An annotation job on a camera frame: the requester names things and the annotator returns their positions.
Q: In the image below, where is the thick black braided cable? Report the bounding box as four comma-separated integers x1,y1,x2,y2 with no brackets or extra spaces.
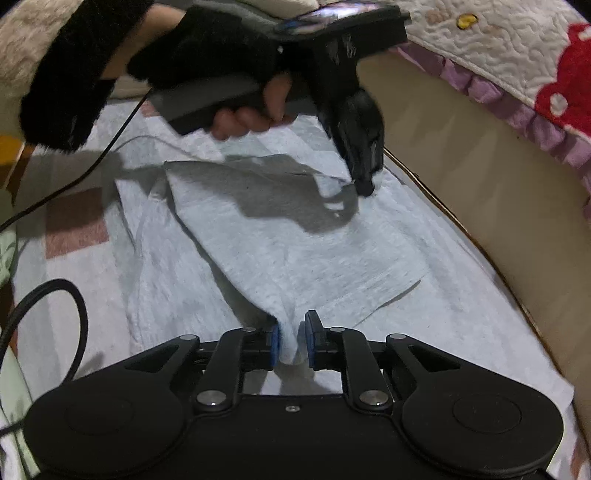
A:
0,278,89,437

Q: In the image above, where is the beige bed frame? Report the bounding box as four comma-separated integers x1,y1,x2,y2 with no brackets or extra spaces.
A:
355,51,591,416

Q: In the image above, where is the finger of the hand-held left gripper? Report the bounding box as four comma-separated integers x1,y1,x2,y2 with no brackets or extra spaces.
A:
329,89,385,198

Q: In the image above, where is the white red printed quilt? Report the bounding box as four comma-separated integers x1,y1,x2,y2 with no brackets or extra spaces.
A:
318,0,591,195

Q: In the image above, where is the person's left hand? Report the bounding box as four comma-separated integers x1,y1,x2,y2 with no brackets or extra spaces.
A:
127,9,296,141

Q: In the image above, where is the light grey t-shirt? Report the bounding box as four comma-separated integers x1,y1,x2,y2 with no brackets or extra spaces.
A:
115,154,578,480

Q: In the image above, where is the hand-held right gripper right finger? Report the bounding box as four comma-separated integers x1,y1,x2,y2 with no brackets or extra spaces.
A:
304,310,462,414

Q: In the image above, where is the pale green cloth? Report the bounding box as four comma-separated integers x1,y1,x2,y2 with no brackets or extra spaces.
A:
0,228,44,480

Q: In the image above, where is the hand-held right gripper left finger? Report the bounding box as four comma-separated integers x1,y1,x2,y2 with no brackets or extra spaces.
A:
124,323,281,414

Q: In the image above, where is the thin black cable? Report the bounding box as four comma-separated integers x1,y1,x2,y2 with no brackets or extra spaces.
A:
0,88,153,232

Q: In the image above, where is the person's left forearm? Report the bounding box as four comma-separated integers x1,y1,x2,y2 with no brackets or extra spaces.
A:
0,0,185,153

